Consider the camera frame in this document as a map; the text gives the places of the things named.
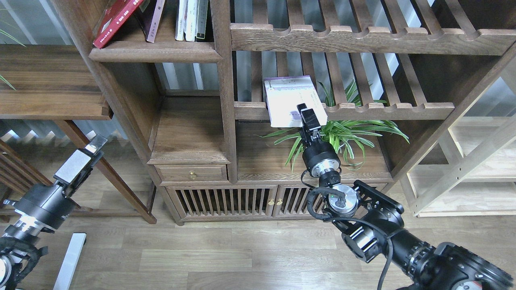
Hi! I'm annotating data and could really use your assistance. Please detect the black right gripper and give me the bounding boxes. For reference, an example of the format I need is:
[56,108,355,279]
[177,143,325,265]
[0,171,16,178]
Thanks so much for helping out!
[297,103,341,178]

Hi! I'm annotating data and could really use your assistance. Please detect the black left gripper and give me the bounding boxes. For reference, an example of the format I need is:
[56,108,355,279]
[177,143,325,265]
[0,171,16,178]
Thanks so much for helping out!
[3,135,107,234]

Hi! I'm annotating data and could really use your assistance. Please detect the white lavender book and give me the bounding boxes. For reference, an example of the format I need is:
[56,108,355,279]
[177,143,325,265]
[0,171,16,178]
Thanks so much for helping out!
[264,76,328,127]

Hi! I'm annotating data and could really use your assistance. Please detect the red book white pages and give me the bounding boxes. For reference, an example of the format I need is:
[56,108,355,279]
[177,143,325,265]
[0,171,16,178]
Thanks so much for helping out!
[93,0,144,49]

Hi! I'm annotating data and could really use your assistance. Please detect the maroon book chinese title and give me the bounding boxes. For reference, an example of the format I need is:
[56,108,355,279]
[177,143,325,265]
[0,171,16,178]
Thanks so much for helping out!
[135,0,166,43]

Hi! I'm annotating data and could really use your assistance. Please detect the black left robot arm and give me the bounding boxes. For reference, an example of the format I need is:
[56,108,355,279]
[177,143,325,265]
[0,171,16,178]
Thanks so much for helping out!
[0,135,107,290]

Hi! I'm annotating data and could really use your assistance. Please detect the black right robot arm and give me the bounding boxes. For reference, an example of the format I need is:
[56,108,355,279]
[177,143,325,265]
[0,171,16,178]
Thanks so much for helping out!
[297,104,514,290]

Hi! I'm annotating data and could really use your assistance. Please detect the light wooden shelf unit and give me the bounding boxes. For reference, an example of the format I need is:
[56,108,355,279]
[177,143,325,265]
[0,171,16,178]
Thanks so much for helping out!
[400,66,516,218]

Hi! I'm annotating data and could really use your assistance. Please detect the white plant pot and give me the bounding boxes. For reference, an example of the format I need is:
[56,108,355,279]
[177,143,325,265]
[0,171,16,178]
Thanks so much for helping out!
[303,139,340,163]

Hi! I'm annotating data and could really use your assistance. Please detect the green spider plant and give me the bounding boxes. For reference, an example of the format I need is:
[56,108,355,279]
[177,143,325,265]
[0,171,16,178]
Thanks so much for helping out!
[260,79,410,208]

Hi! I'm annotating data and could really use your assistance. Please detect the dark wooden bookshelf cabinet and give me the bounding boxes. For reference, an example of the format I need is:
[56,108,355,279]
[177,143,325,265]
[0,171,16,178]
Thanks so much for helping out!
[53,0,515,225]

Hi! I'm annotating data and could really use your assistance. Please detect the green leaves at left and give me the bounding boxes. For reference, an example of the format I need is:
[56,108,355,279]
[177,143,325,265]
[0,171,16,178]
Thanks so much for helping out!
[0,18,27,91]

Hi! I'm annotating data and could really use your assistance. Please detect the white metal bar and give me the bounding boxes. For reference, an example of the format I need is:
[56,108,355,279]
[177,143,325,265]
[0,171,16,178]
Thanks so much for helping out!
[53,232,87,290]

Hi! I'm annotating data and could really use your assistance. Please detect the white upright book middle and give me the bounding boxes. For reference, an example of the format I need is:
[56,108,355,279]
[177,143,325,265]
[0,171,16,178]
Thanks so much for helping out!
[184,0,199,42]

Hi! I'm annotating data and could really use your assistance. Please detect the white upright book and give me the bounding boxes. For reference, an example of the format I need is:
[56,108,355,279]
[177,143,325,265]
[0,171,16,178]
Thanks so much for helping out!
[184,0,199,42]
[175,0,188,41]

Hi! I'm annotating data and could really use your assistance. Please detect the dark spine upright book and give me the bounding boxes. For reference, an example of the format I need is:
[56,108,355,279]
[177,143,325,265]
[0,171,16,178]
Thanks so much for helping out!
[195,0,209,42]

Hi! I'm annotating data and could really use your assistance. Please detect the white upright book left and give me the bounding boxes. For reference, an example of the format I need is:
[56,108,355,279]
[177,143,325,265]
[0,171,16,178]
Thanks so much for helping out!
[175,0,188,41]

